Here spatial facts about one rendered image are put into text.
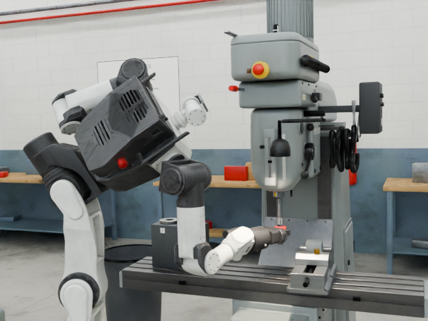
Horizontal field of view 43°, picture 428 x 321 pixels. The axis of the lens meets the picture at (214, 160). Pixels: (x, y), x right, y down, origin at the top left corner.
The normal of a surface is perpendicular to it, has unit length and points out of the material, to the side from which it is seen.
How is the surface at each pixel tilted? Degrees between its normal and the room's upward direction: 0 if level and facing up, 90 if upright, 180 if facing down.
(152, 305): 94
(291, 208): 90
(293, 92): 90
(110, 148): 74
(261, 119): 90
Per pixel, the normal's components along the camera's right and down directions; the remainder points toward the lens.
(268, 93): -0.35, 0.08
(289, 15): -0.11, 0.08
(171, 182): -0.59, 0.07
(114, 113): -0.54, -0.18
